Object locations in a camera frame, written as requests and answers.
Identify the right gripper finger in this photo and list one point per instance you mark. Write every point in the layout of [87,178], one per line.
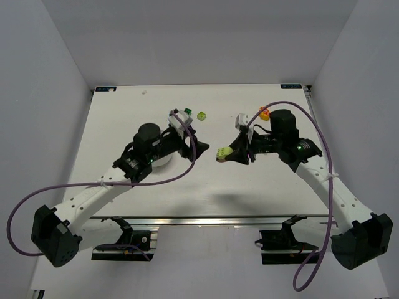
[239,156]
[241,141]

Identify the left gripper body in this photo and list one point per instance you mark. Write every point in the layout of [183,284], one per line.
[191,146]

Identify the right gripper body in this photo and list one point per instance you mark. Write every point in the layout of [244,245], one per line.
[247,146]

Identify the lime curved lego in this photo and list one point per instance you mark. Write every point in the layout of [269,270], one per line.
[222,153]

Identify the lime square lego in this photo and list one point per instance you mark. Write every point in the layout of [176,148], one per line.
[201,116]

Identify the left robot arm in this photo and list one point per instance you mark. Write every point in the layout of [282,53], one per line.
[62,231]

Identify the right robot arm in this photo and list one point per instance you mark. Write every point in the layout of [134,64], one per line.
[354,233]

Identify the white round divided container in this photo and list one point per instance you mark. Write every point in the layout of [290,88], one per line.
[162,161]

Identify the orange yellow round lego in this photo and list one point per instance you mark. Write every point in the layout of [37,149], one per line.
[264,113]

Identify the right blue label sticker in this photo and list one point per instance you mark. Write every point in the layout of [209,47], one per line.
[291,86]

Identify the blue label sticker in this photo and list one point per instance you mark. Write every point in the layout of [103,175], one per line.
[106,89]
[291,86]

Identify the left blue label sticker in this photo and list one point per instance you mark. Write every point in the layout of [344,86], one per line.
[106,89]

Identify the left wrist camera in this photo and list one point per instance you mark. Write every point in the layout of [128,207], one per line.
[179,120]

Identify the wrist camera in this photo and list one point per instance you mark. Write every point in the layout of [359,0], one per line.
[179,120]
[242,121]

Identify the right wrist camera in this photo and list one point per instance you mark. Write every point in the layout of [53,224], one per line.
[242,121]

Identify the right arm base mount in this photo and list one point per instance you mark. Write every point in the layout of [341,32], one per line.
[281,246]

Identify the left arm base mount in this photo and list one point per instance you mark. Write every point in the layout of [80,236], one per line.
[132,245]

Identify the aluminium table rail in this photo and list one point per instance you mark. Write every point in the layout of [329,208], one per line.
[255,221]

